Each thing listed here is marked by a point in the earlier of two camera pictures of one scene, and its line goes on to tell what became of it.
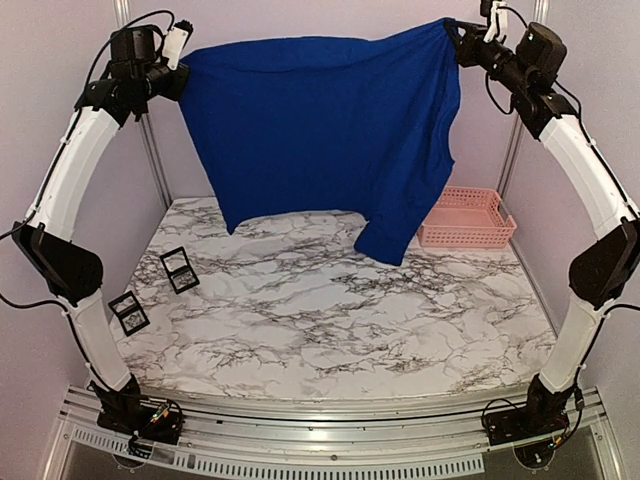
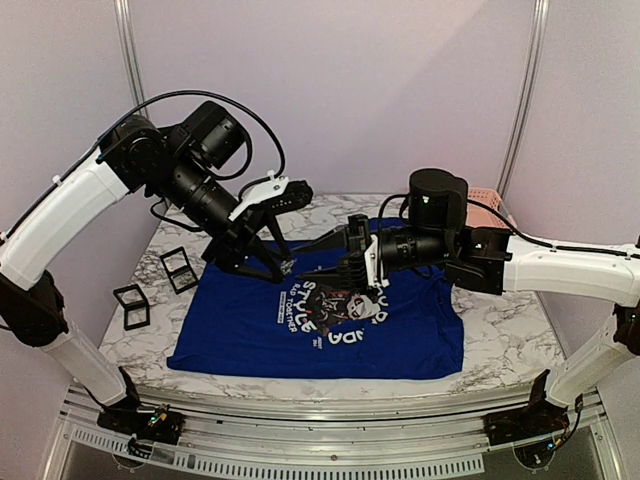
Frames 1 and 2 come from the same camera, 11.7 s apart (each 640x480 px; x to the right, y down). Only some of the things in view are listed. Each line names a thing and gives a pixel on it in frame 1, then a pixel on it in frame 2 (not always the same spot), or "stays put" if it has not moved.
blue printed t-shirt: (304, 124) → (408, 325)
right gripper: (465, 48) → (357, 253)
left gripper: (175, 92) → (234, 245)
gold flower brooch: (185, 279) stays put
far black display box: (179, 269) stays put
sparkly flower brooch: (134, 320) → (286, 267)
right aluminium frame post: (540, 12) stays put
